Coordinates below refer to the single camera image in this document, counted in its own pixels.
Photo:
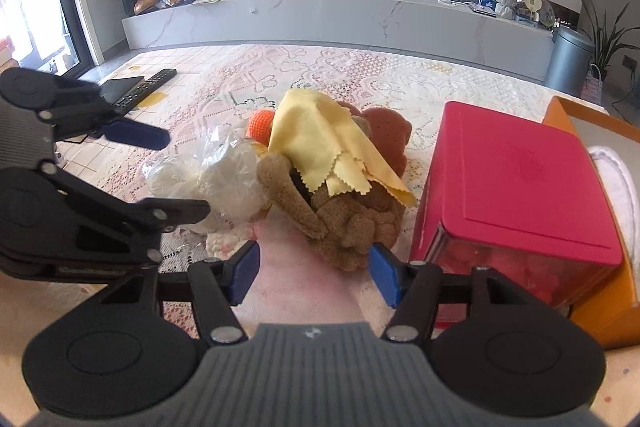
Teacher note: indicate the black remote control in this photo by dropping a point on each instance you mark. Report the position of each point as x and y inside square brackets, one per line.
[145, 89]

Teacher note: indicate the grey trash can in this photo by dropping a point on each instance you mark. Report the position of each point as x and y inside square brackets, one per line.
[567, 57]

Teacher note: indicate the white towel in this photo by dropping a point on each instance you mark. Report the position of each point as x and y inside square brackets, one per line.
[612, 187]

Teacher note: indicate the orange knitted ball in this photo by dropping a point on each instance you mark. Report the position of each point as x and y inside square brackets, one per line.
[260, 124]

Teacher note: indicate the red storage box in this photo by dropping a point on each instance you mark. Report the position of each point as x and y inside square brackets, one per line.
[515, 177]

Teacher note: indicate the orange cardboard box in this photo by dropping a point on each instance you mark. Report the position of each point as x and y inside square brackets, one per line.
[600, 317]

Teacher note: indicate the tall potted plant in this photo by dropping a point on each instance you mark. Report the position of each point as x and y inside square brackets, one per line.
[607, 42]

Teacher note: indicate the brown wooden ornament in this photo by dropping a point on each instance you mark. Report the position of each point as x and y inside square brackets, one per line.
[147, 2]

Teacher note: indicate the white marble tv cabinet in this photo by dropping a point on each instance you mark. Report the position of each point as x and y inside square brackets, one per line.
[325, 17]

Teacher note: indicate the yellow cloth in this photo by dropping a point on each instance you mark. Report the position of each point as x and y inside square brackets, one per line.
[320, 132]

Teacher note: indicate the reddish brown sponge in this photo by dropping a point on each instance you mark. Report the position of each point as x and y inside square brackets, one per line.
[390, 132]

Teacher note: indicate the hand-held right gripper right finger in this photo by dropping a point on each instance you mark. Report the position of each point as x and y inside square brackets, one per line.
[385, 274]

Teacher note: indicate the wall socket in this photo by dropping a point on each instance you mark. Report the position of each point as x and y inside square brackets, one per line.
[628, 62]

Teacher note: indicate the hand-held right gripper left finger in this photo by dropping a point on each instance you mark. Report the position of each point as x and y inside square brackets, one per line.
[245, 272]

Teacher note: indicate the woven handbag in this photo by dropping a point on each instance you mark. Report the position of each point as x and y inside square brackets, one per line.
[593, 87]

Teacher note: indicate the brown plush toy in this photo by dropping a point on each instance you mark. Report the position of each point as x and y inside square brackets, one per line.
[345, 222]

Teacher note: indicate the clear plastic bag white items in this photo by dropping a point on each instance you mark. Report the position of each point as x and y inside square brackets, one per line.
[230, 177]

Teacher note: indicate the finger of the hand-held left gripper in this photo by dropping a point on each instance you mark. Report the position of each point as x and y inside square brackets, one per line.
[155, 213]
[135, 134]

